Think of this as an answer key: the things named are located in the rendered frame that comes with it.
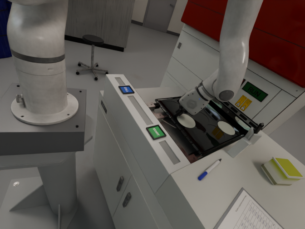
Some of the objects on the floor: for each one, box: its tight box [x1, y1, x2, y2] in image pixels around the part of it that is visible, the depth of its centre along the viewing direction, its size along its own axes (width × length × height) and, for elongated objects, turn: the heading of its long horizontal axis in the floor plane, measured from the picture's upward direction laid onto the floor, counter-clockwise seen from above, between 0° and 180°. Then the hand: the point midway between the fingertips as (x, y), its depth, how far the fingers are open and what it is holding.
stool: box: [76, 35, 108, 80], centre depth 235 cm, size 49×51×54 cm
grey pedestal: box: [0, 114, 93, 229], centre depth 80 cm, size 51×44×82 cm
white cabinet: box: [93, 92, 173, 229], centre depth 102 cm, size 64×96×82 cm, turn 12°
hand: (179, 112), depth 75 cm, fingers closed
